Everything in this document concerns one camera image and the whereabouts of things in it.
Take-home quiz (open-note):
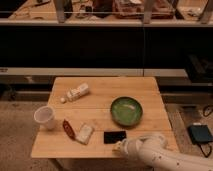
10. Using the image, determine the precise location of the black rectangular eraser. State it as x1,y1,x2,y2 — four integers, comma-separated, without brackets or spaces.
104,131,126,144

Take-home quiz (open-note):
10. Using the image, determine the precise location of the green round bowl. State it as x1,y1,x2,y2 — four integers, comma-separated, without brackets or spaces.
110,97,143,127

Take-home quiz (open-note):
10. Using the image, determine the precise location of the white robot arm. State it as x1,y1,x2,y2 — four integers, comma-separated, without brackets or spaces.
113,132,213,171

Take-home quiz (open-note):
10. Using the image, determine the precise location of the white rectangular packet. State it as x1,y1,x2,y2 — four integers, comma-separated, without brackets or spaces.
76,124,94,145

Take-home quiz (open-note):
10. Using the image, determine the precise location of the red brown oblong object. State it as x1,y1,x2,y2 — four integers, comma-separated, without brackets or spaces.
63,120,75,140

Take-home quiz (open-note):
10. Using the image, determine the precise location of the white plastic bottle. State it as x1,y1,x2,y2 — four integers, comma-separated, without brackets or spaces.
60,83,89,104

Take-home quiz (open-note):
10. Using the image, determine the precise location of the white paper cup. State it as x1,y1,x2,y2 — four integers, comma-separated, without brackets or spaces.
34,106,56,130

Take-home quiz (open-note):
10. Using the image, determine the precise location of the dark box on floor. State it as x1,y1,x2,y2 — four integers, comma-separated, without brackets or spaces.
187,125,213,144

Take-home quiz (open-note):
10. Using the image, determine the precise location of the metal shelf rack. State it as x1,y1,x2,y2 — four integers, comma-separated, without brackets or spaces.
0,0,213,76

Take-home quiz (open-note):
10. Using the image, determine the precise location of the black floor cable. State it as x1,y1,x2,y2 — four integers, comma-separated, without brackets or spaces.
199,104,213,158

